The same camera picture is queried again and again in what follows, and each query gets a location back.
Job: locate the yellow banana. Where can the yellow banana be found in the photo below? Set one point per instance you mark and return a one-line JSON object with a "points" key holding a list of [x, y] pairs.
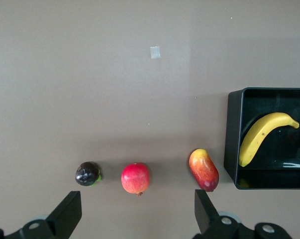
{"points": [[259, 134]]}

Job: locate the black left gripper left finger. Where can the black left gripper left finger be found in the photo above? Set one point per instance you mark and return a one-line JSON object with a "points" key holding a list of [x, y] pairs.
{"points": [[65, 214]]}

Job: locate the dark purple mangosteen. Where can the dark purple mangosteen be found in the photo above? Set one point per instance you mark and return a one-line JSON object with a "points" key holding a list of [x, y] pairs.
{"points": [[86, 173]]}

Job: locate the black plastic box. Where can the black plastic box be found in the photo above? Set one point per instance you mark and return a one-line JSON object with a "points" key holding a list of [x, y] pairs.
{"points": [[231, 139]]}

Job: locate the small grey tape piece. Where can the small grey tape piece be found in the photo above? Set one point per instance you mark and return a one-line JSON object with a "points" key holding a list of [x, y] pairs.
{"points": [[155, 52]]}

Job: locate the red pomegranate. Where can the red pomegranate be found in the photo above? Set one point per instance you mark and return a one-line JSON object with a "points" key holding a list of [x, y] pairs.
{"points": [[135, 178]]}

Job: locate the red yellow mango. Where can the red yellow mango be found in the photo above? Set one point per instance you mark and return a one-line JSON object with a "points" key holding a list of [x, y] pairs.
{"points": [[203, 169]]}

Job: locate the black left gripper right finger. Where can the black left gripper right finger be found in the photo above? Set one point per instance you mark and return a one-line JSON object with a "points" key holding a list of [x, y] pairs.
{"points": [[205, 214]]}

